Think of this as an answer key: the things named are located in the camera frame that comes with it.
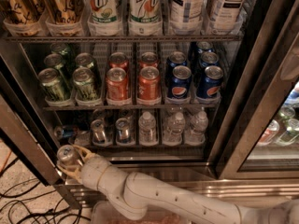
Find middle wire fridge shelf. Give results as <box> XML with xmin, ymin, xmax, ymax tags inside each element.
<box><xmin>43</xmin><ymin>104</ymin><xmax>218</xmax><ymax>111</ymax></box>

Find front left green can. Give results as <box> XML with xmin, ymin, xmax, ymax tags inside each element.
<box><xmin>38</xmin><ymin>68</ymin><xmax>70</xmax><ymax>102</ymax></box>

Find rear left orange can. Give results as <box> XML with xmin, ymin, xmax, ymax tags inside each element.
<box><xmin>108</xmin><ymin>52</ymin><xmax>129</xmax><ymax>71</ymax></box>

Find middle right green can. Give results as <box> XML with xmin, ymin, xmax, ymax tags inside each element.
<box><xmin>75</xmin><ymin>52</ymin><xmax>100</xmax><ymax>78</ymax></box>

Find front right pepsi can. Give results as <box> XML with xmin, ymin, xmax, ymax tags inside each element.
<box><xmin>196</xmin><ymin>65</ymin><xmax>223</xmax><ymax>99</ymax></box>

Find red can behind glass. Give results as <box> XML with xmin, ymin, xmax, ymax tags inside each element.
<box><xmin>257</xmin><ymin>119</ymin><xmax>280</xmax><ymax>146</ymax></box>

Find left tea bottle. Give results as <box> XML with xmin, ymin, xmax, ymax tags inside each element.
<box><xmin>170</xmin><ymin>0</ymin><xmax>204</xmax><ymax>23</ymax></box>

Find green can behind glass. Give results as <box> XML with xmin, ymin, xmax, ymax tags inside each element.
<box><xmin>276</xmin><ymin>106</ymin><xmax>299</xmax><ymax>146</ymax></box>

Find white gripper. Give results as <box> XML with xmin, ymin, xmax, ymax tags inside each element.
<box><xmin>58</xmin><ymin>145</ymin><xmax>111</xmax><ymax>190</ymax></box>

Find front right green can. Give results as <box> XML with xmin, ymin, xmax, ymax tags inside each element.
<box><xmin>73</xmin><ymin>67</ymin><xmax>99</xmax><ymax>101</ymax></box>

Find right gold lacroix can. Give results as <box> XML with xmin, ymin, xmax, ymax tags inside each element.
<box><xmin>44</xmin><ymin>0</ymin><xmax>84</xmax><ymax>25</ymax></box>

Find orange can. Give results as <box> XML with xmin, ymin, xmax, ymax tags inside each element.
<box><xmin>138</xmin><ymin>66</ymin><xmax>161</xmax><ymax>100</ymax></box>
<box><xmin>108</xmin><ymin>52</ymin><xmax>129</xmax><ymax>71</ymax></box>
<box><xmin>139</xmin><ymin>51</ymin><xmax>159</xmax><ymax>68</ymax></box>
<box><xmin>106</xmin><ymin>67</ymin><xmax>128</xmax><ymax>101</ymax></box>

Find front right orange can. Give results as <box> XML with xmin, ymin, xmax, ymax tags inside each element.
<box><xmin>138</xmin><ymin>66</ymin><xmax>161</xmax><ymax>100</ymax></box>

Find front left pepsi can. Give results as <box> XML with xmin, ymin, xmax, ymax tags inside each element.
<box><xmin>167</xmin><ymin>65</ymin><xmax>192</xmax><ymax>99</ymax></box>

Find right clear water bottle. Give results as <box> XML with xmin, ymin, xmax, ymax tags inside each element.
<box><xmin>184</xmin><ymin>111</ymin><xmax>208</xmax><ymax>146</ymax></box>

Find middle left green can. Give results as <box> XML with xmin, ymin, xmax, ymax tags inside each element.
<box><xmin>44</xmin><ymin>53</ymin><xmax>70</xmax><ymax>81</ymax></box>

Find pepsi can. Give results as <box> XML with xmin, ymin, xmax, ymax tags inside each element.
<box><xmin>200</xmin><ymin>51</ymin><xmax>219</xmax><ymax>68</ymax></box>
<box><xmin>167</xmin><ymin>65</ymin><xmax>192</xmax><ymax>99</ymax></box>
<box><xmin>196</xmin><ymin>65</ymin><xmax>223</xmax><ymax>99</ymax></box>
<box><xmin>196</xmin><ymin>41</ymin><xmax>214</xmax><ymax>54</ymax></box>
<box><xmin>166</xmin><ymin>50</ymin><xmax>187</xmax><ymax>75</ymax></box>

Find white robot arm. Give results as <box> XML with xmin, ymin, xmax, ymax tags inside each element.
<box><xmin>57</xmin><ymin>145</ymin><xmax>299</xmax><ymax>224</ymax></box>

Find redbull can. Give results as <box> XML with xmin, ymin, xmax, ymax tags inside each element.
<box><xmin>57</xmin><ymin>145</ymin><xmax>80</xmax><ymax>165</ymax></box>
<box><xmin>91</xmin><ymin>119</ymin><xmax>107</xmax><ymax>145</ymax></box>
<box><xmin>119</xmin><ymin>109</ymin><xmax>134</xmax><ymax>119</ymax></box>
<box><xmin>92</xmin><ymin>109</ymin><xmax>107</xmax><ymax>120</ymax></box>
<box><xmin>54</xmin><ymin>125</ymin><xmax>78</xmax><ymax>140</ymax></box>
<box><xmin>116</xmin><ymin>118</ymin><xmax>131</xmax><ymax>144</ymax></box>

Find left 7up bottle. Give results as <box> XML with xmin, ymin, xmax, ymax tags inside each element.
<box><xmin>89</xmin><ymin>0</ymin><xmax>118</xmax><ymax>24</ymax></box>

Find left gold lacroix can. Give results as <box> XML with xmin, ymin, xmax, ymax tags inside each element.
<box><xmin>0</xmin><ymin>0</ymin><xmax>45</xmax><ymax>25</ymax></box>

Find wire fridge shelf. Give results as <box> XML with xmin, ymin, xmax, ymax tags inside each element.
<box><xmin>43</xmin><ymin>104</ymin><xmax>218</xmax><ymax>111</ymax></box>
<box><xmin>5</xmin><ymin>35</ymin><xmax>243</xmax><ymax>43</ymax></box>

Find rear green can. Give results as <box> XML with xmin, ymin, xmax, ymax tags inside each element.
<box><xmin>50</xmin><ymin>43</ymin><xmax>73</xmax><ymax>60</ymax></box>

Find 7up bottle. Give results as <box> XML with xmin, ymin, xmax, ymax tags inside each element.
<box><xmin>129</xmin><ymin>0</ymin><xmax>160</xmax><ymax>23</ymax></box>
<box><xmin>89</xmin><ymin>0</ymin><xmax>118</xmax><ymax>24</ymax></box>

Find middle clear water bottle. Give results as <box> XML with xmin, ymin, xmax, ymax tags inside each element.
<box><xmin>163</xmin><ymin>112</ymin><xmax>186</xmax><ymax>146</ymax></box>

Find black floor cables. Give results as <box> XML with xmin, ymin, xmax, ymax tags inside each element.
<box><xmin>0</xmin><ymin>156</ymin><xmax>92</xmax><ymax>224</ymax></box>

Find rear right pepsi can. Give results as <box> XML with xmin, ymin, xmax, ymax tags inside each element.
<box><xmin>196</xmin><ymin>41</ymin><xmax>214</xmax><ymax>54</ymax></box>

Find left clear plastic bin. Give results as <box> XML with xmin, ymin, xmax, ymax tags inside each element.
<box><xmin>90</xmin><ymin>202</ymin><xmax>192</xmax><ymax>224</ymax></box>

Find orange floor cable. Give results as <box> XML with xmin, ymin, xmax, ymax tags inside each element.
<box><xmin>0</xmin><ymin>139</ymin><xmax>14</xmax><ymax>176</ymax></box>

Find left clear water bottle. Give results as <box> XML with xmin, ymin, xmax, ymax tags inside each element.
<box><xmin>138</xmin><ymin>111</ymin><xmax>157</xmax><ymax>147</ymax></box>

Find open left fridge door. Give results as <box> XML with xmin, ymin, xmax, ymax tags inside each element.
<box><xmin>0</xmin><ymin>74</ymin><xmax>81</xmax><ymax>209</ymax></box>

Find right 7up bottle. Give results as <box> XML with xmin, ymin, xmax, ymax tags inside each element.
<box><xmin>129</xmin><ymin>0</ymin><xmax>160</xmax><ymax>23</ymax></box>

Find steel fridge door frame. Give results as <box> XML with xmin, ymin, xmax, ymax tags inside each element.
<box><xmin>207</xmin><ymin>0</ymin><xmax>299</xmax><ymax>179</ymax></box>

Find rear left pepsi can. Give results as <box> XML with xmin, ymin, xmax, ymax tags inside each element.
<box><xmin>166</xmin><ymin>50</ymin><xmax>187</xmax><ymax>75</ymax></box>

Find middle right pepsi can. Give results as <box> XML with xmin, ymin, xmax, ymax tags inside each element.
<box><xmin>200</xmin><ymin>51</ymin><xmax>219</xmax><ymax>68</ymax></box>

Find front left orange can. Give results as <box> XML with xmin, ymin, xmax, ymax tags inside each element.
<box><xmin>106</xmin><ymin>67</ymin><xmax>128</xmax><ymax>101</ymax></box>

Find clear water bottle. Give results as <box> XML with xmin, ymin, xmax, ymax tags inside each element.
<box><xmin>138</xmin><ymin>111</ymin><xmax>157</xmax><ymax>147</ymax></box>
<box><xmin>184</xmin><ymin>111</ymin><xmax>208</xmax><ymax>146</ymax></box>
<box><xmin>163</xmin><ymin>112</ymin><xmax>186</xmax><ymax>146</ymax></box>

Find upper wire fridge shelf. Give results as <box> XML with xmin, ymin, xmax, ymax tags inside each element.
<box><xmin>5</xmin><ymin>35</ymin><xmax>243</xmax><ymax>43</ymax></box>

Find rear right orange can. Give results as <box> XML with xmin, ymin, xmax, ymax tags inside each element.
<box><xmin>139</xmin><ymin>51</ymin><xmax>159</xmax><ymax>68</ymax></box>

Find gold lacroix can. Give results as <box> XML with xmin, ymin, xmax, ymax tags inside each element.
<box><xmin>0</xmin><ymin>0</ymin><xmax>45</xmax><ymax>25</ymax></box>
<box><xmin>44</xmin><ymin>0</ymin><xmax>84</xmax><ymax>25</ymax></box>

